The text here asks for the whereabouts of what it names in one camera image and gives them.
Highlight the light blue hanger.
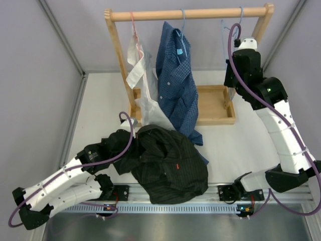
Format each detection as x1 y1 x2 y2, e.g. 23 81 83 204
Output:
220 6 244 100

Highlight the black striped shirt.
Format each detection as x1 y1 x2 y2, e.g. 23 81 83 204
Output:
113 125 208 204

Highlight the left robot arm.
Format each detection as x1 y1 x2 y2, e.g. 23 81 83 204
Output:
13 129 137 230

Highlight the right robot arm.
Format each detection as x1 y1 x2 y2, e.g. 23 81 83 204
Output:
224 49 320 199

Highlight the white shirt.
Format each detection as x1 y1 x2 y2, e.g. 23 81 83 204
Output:
126 28 174 130

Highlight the blue checked shirt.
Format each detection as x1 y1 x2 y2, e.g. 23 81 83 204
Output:
155 21 210 165

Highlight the blue hanger with shirt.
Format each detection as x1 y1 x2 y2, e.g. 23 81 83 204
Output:
179 9 188 57

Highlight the wooden clothes rack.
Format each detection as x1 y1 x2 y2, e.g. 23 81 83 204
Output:
104 3 274 126

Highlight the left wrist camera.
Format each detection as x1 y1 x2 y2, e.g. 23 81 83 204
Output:
120 117 138 138

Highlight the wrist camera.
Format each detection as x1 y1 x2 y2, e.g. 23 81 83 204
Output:
234 37 257 51
120 117 138 138

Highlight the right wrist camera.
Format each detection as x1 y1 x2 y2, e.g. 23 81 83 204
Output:
234 37 257 51

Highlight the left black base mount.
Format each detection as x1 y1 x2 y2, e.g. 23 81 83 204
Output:
107 185 129 201

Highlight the slotted grey cable duct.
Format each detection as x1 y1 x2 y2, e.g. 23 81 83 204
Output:
62 203 252 214

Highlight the pink wire hanger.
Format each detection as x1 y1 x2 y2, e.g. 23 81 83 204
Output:
130 11 143 60

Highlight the aluminium mounting rail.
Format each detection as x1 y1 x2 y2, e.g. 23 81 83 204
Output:
57 182 311 203

